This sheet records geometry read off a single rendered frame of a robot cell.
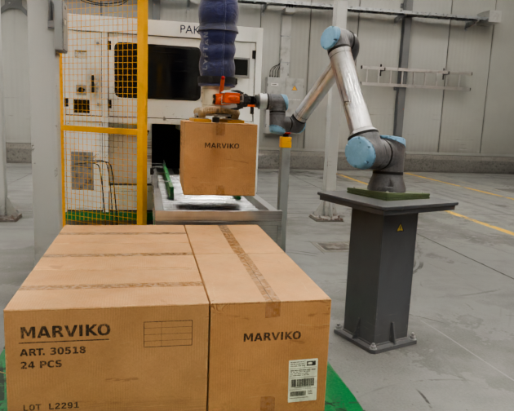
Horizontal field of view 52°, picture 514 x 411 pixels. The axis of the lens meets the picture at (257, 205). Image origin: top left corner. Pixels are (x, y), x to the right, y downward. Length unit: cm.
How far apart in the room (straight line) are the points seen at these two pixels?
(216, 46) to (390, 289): 164
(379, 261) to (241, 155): 95
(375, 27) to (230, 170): 1008
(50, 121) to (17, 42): 855
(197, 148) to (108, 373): 152
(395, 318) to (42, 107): 241
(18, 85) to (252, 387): 1066
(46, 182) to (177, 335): 210
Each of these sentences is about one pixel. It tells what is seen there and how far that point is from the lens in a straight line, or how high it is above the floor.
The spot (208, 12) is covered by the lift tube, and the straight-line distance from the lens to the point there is 319.
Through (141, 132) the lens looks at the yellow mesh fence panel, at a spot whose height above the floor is 99.
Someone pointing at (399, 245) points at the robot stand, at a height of 52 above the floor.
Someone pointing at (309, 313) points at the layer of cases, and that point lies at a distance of 177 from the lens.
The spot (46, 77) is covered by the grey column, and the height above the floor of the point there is 131.
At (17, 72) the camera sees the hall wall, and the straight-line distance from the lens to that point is 1204.
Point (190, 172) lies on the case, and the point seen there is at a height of 81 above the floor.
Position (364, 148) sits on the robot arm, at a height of 100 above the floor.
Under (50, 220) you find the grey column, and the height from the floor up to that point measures 41.
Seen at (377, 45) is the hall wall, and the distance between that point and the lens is 1275.
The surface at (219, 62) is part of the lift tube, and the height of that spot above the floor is 142.
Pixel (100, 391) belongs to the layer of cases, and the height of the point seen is 27.
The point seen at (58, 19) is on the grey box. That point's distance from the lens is 356.
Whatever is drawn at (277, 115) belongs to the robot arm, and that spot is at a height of 113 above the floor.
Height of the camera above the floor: 112
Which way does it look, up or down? 9 degrees down
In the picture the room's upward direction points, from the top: 2 degrees clockwise
